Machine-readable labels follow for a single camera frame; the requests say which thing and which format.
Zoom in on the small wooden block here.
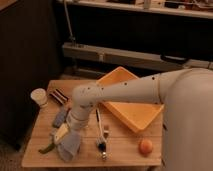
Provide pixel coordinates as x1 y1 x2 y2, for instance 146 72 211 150
103 125 110 138

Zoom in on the blue-grey towel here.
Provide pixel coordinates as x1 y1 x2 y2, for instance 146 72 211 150
51 131 81 162

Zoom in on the black handled brush tool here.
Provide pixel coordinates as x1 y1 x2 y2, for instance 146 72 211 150
96 110 107 160

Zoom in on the yellow plastic bin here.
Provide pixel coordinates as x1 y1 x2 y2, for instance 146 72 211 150
97 67 163 133

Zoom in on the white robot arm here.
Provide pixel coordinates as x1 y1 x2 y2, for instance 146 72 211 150
54 68 213 171

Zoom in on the striped brown box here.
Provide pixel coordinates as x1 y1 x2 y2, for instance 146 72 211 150
50 89 69 105

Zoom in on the orange fruit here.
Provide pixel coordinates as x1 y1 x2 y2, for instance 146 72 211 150
139 139 153 156

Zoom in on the grey long case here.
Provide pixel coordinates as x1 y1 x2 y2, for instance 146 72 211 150
62 42 213 72

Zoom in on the white paper cup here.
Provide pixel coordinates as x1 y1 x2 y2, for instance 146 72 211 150
30 88 47 107

